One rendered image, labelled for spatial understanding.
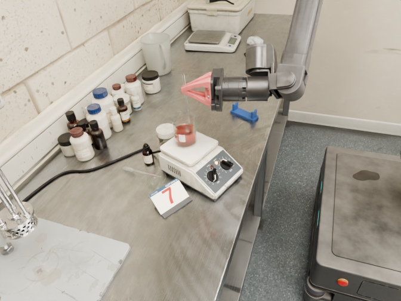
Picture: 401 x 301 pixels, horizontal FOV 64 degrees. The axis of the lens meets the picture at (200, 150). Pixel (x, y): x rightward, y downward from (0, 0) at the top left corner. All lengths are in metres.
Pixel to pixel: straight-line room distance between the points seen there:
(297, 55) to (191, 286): 0.53
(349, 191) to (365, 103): 1.03
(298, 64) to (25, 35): 0.75
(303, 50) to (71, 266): 0.68
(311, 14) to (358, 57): 1.48
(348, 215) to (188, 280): 0.83
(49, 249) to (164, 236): 0.26
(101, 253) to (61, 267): 0.09
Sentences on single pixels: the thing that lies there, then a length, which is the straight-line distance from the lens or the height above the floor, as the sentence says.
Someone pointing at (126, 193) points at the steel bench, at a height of 0.75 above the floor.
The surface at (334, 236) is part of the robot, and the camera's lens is 1.31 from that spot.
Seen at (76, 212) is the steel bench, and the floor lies 0.75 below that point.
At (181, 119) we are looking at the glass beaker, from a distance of 0.88.
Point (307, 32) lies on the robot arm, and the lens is 0.78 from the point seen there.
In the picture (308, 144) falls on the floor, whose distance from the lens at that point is 2.28.
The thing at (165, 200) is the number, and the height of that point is 0.77.
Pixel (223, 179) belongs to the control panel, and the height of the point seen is 0.79.
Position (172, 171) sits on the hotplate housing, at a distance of 0.89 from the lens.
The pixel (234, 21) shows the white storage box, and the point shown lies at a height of 0.82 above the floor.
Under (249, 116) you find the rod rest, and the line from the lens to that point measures 1.13.
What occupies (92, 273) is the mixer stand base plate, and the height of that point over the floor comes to 0.76.
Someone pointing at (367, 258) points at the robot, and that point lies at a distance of 1.29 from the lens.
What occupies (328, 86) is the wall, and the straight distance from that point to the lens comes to 2.34.
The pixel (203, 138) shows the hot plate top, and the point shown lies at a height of 0.84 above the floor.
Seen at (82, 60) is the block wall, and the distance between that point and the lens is 1.26.
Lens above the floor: 1.38
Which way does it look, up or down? 39 degrees down
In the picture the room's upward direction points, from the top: 5 degrees counter-clockwise
